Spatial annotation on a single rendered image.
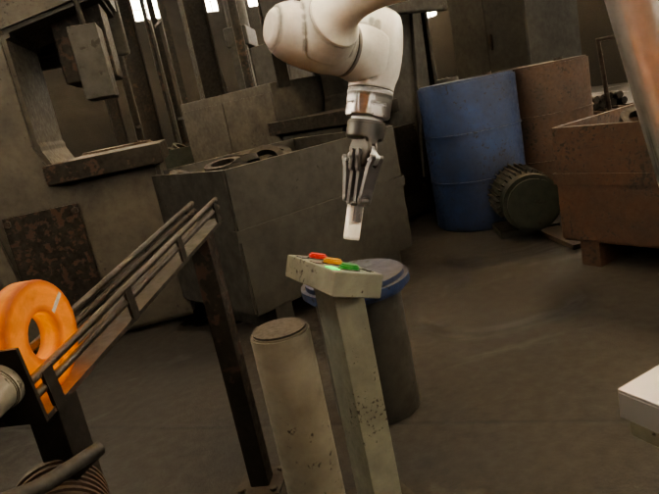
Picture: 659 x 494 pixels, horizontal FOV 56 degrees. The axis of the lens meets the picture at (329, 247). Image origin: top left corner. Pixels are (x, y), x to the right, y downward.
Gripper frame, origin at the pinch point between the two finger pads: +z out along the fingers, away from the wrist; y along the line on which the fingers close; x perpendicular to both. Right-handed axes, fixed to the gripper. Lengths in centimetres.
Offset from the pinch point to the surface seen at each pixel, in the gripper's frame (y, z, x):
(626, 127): -61, -45, 149
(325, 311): -8.2, 20.1, 0.5
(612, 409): 1, 42, 85
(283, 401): 1.5, 36.0, -11.0
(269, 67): -296, -84, 84
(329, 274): 2.8, 10.5, -5.2
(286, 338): 2.4, 23.3, -12.4
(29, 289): 18, 13, -57
